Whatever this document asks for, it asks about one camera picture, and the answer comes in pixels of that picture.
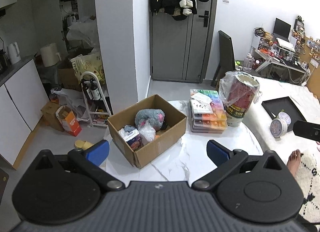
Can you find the red canister in plastic bag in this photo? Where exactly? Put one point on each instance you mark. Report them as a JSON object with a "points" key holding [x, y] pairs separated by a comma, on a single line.
{"points": [[240, 97]]}

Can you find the orange carton box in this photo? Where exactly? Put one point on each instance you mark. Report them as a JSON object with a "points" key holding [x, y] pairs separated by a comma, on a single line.
{"points": [[72, 123]]}

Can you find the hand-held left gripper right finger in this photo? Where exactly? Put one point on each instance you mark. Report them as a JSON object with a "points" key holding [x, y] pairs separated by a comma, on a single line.
{"points": [[217, 154]]}

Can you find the white metal rack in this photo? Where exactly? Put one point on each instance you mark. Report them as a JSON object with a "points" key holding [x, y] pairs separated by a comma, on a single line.
{"points": [[98, 114]]}

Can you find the round patterned tin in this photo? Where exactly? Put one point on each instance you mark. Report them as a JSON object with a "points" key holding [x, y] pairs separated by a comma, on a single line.
{"points": [[285, 116], [278, 127]]}

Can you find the dark bottle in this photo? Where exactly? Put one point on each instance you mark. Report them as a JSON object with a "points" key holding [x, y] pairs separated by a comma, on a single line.
{"points": [[88, 92], [95, 92]]}

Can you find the white electric kettle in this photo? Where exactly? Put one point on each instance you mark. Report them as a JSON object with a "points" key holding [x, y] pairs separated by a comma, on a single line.
{"points": [[13, 53]]}

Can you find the yellow green rice bag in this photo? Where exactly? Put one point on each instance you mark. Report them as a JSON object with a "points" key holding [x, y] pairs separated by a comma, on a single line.
{"points": [[88, 66]]}

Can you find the white cabinet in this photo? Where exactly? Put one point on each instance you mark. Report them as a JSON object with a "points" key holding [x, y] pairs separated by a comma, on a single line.
{"points": [[20, 104]]}

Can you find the blue tissue pack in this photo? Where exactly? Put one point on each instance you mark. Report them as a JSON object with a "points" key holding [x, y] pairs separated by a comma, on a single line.
{"points": [[131, 139]]}

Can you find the white bed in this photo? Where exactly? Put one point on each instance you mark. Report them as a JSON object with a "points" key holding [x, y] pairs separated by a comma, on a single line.
{"points": [[295, 89]]}

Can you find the large brown cardboard box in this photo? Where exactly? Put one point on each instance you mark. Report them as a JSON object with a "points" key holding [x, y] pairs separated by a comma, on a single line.
{"points": [[67, 78]]}

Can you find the stack of colourful organizer boxes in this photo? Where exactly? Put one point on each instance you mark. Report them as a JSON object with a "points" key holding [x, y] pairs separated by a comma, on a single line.
{"points": [[210, 120]]}

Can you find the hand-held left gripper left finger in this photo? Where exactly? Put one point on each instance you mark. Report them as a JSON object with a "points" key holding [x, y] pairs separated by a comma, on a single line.
{"points": [[98, 150]]}

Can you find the grey plush toy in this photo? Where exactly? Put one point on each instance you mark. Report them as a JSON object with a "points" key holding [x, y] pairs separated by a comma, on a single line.
{"points": [[148, 117]]}

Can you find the grey door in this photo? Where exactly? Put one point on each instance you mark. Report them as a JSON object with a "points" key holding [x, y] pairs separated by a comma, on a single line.
{"points": [[172, 49]]}

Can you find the clear plastic bag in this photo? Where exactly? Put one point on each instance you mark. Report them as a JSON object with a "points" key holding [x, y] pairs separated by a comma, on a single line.
{"points": [[147, 133]]}

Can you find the white desk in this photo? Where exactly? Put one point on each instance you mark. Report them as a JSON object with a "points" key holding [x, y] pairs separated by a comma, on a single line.
{"points": [[275, 61]]}

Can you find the white paper card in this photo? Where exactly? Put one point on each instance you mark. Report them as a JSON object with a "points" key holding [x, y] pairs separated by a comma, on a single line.
{"points": [[201, 107]]}

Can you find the black tray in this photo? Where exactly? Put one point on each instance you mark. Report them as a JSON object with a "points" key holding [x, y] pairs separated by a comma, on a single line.
{"points": [[277, 104]]}

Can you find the white plastic bag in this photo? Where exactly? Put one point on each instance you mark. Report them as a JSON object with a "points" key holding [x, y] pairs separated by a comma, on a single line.
{"points": [[71, 99]]}

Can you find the black laptop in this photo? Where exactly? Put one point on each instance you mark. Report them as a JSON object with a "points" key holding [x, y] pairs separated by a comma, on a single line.
{"points": [[282, 27]]}

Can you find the large translucent plastic bag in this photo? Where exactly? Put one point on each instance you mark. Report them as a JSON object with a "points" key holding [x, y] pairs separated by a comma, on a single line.
{"points": [[82, 33]]}

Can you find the dark photo frame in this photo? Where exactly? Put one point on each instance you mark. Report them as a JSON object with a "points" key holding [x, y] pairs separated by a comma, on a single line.
{"points": [[299, 25]]}

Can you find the cork board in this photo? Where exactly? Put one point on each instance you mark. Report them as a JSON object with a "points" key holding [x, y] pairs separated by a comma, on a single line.
{"points": [[313, 82]]}

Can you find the yellow slipper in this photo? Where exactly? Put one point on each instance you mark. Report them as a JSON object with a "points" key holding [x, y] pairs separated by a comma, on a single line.
{"points": [[83, 144]]}

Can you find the person's bare foot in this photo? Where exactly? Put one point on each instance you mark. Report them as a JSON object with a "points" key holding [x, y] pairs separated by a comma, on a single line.
{"points": [[293, 162]]}

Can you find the black door lock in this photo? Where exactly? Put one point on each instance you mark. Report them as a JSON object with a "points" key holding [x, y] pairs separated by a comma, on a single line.
{"points": [[205, 18]]}

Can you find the white patterned rug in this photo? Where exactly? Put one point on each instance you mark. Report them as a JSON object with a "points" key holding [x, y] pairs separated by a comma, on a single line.
{"points": [[311, 179]]}

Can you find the grey knitted pouch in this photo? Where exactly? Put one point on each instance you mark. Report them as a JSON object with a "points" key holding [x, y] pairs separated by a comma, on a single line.
{"points": [[129, 129]]}

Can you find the clear water bottle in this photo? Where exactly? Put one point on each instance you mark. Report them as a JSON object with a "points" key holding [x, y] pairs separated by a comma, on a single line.
{"points": [[248, 63]]}

